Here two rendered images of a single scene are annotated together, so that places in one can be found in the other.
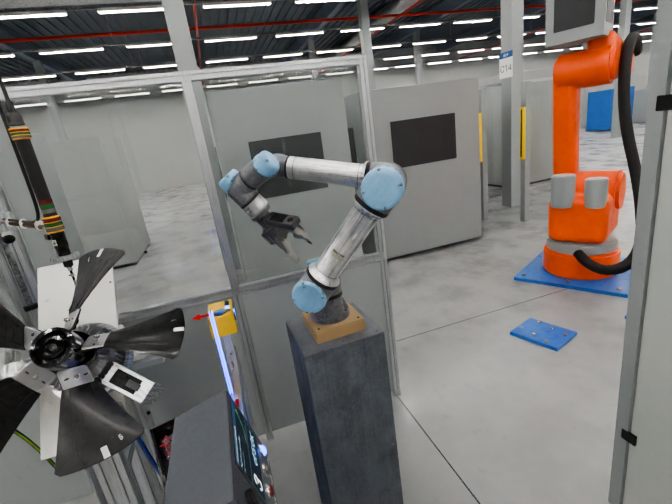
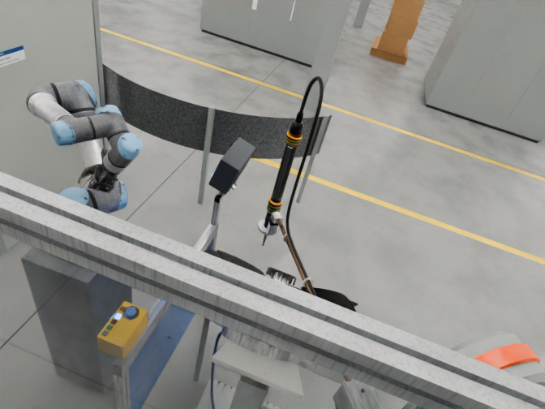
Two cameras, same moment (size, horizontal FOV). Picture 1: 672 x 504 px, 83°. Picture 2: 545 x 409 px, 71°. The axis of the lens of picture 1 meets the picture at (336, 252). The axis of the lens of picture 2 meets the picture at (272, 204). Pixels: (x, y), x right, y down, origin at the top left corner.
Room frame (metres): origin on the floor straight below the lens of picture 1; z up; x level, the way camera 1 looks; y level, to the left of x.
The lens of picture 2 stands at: (1.97, 1.14, 2.33)
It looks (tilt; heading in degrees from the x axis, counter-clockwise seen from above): 39 degrees down; 203
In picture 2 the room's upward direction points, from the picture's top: 16 degrees clockwise
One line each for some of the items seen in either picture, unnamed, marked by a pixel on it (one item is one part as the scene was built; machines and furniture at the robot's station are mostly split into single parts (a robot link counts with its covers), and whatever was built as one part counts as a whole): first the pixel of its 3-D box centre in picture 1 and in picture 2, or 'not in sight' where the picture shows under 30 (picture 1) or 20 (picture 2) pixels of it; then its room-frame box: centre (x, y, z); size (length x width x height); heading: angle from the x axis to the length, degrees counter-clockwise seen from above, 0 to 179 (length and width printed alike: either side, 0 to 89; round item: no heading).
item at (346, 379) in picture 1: (348, 430); not in sight; (1.32, 0.06, 0.50); 0.30 x 0.30 x 1.00; 17
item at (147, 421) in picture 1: (151, 431); not in sight; (1.59, 1.04, 0.42); 0.04 x 0.04 x 0.83; 15
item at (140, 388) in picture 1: (134, 384); not in sight; (1.14, 0.74, 0.98); 0.20 x 0.16 x 0.20; 15
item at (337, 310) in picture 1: (328, 303); not in sight; (1.32, 0.06, 1.10); 0.15 x 0.15 x 0.10
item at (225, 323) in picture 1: (222, 319); not in sight; (1.47, 0.51, 1.02); 0.16 x 0.10 x 0.11; 15
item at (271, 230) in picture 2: (59, 242); (272, 219); (1.10, 0.79, 1.51); 0.09 x 0.07 x 0.10; 50
